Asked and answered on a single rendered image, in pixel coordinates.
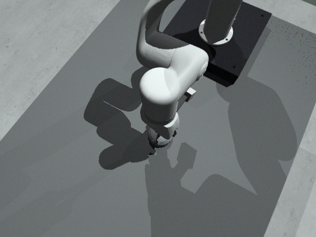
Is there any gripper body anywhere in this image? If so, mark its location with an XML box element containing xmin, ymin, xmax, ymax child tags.
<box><xmin>140</xmin><ymin>105</ymin><xmax>179</xmax><ymax>140</ymax></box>

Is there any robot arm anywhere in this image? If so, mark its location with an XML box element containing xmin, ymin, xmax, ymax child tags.
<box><xmin>136</xmin><ymin>0</ymin><xmax>243</xmax><ymax>125</ymax></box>

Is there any silver dome bell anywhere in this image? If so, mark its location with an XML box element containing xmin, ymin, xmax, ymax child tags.
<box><xmin>148</xmin><ymin>128</ymin><xmax>173</xmax><ymax>147</ymax></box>

